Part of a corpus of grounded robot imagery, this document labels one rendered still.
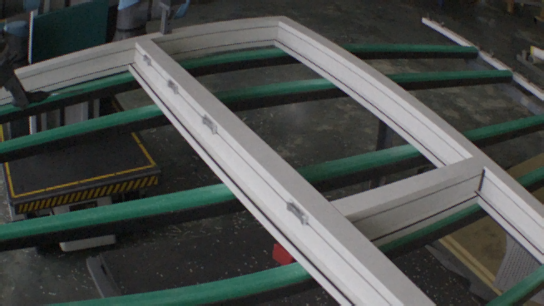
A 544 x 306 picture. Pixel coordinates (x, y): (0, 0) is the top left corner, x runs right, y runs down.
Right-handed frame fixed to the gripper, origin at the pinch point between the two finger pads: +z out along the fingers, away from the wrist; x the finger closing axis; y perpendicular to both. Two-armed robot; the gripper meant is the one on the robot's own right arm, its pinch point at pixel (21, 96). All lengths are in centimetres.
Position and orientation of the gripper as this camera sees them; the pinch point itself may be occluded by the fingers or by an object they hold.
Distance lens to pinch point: 134.7
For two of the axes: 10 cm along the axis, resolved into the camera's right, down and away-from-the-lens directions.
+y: 7.9, -6.0, 1.0
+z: 4.1, 6.5, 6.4
